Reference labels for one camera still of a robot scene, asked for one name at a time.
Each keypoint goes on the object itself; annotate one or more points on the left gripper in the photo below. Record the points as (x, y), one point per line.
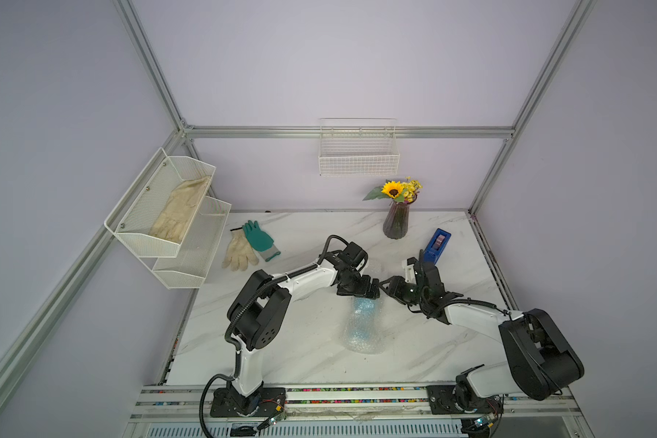
(363, 289)

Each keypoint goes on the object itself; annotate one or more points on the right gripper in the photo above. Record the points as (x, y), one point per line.
(394, 288)

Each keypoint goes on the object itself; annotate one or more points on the clear bubble wrap sheet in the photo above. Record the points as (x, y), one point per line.
(362, 326)

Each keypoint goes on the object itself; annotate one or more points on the blue plastic wine glass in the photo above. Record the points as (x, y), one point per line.
(361, 323)

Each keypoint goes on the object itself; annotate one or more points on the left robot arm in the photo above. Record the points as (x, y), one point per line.
(258, 312)

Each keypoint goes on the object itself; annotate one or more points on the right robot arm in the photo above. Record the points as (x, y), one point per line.
(539, 360)

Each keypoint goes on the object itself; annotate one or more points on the blue tape dispenser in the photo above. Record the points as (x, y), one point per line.
(436, 246)

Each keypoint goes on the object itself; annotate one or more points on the dark glass flower vase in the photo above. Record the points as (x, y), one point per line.
(396, 223)

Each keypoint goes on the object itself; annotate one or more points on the sunflower bouquet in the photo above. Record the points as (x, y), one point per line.
(399, 192)

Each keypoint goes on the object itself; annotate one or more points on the green work glove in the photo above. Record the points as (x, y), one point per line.
(260, 241)

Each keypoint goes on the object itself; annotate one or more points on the beige work glove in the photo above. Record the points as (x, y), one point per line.
(239, 254)

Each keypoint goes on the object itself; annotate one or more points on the lower white mesh shelf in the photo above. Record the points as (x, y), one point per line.
(189, 269)

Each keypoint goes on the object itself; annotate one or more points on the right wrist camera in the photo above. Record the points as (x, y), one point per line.
(409, 271)

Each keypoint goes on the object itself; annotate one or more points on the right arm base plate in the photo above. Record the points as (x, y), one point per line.
(459, 399)

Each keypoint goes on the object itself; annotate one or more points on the white wire wall basket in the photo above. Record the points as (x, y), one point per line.
(358, 147)

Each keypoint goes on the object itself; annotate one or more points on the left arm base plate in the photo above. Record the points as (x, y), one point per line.
(246, 402)

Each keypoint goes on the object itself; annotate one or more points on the aluminium front rail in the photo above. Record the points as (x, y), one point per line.
(355, 410)

